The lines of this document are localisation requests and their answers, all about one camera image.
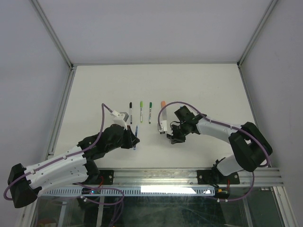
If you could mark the silver pen lime end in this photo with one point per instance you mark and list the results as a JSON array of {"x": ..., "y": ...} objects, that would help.
[{"x": 141, "y": 111}]

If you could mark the small circuit board right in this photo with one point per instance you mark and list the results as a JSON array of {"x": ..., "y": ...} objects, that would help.
[{"x": 222, "y": 193}]

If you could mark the small circuit board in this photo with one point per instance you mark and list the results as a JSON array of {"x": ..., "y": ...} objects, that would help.
[
  {"x": 88, "y": 191},
  {"x": 222, "y": 193}
]

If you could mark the right aluminium frame post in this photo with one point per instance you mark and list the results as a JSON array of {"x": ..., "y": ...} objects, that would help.
[{"x": 270, "y": 8}]

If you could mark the small circuit board left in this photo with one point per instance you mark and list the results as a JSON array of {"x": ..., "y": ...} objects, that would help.
[{"x": 88, "y": 191}]

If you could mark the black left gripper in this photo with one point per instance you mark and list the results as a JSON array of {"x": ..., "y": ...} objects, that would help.
[{"x": 131, "y": 139}]

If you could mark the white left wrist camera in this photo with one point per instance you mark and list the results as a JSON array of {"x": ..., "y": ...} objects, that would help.
[{"x": 120, "y": 118}]

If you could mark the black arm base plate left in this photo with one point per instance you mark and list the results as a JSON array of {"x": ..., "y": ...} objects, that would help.
[{"x": 105, "y": 176}]

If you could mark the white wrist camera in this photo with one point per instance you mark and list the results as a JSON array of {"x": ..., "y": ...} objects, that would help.
[
  {"x": 120, "y": 118},
  {"x": 162, "y": 127}
]

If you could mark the white pen green end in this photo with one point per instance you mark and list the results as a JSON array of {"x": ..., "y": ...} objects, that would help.
[{"x": 150, "y": 112}]

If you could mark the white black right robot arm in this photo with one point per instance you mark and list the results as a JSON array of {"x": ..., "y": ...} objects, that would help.
[{"x": 249, "y": 146}]

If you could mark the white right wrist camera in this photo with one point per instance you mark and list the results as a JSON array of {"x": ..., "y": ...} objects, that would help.
[{"x": 162, "y": 127}]

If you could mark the aluminium table edge rail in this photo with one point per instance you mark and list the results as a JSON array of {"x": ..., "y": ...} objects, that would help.
[{"x": 131, "y": 177}]

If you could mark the white slotted cable duct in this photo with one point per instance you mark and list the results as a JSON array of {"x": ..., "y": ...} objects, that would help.
[{"x": 138, "y": 191}]

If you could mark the orange capped grey highlighter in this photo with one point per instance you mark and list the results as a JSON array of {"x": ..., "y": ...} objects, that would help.
[{"x": 164, "y": 111}]

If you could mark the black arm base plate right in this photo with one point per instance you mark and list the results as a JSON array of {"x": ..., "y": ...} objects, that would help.
[{"x": 215, "y": 179}]

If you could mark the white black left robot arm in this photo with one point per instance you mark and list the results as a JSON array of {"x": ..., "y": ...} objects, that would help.
[{"x": 77, "y": 165}]

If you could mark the blue capped pen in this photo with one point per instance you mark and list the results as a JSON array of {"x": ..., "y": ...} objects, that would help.
[{"x": 136, "y": 134}]

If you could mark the aluminium frame post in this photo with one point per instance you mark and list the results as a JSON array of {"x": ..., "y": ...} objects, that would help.
[
  {"x": 50, "y": 30},
  {"x": 270, "y": 8}
]

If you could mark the left aluminium frame post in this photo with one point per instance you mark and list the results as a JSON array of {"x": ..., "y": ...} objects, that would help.
[{"x": 50, "y": 30}]

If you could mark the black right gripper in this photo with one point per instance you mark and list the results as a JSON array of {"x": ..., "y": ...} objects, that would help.
[{"x": 173, "y": 138}]

